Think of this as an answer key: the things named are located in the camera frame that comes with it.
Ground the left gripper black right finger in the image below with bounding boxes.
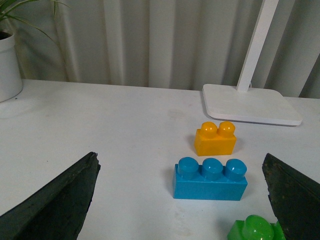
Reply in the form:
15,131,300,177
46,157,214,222
262,153,320,240

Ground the green leafy plant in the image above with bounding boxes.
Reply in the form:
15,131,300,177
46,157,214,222
0,0,68,43

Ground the yellow two-stud toy block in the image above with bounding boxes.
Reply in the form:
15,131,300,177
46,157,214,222
194,121,237,156

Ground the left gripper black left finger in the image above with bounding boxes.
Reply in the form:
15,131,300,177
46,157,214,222
0,152,101,240

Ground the blue three-stud toy block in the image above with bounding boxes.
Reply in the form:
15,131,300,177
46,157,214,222
172,157,248,201

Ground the white plant pot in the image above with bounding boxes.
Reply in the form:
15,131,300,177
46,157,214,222
0,29,23,102

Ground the grey pleated curtain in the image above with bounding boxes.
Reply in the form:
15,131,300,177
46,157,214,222
0,0,320,98

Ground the white desk lamp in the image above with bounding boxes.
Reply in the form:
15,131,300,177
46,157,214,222
202,0,303,126

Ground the green two-stud toy block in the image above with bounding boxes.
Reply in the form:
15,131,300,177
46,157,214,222
227,214,286,240

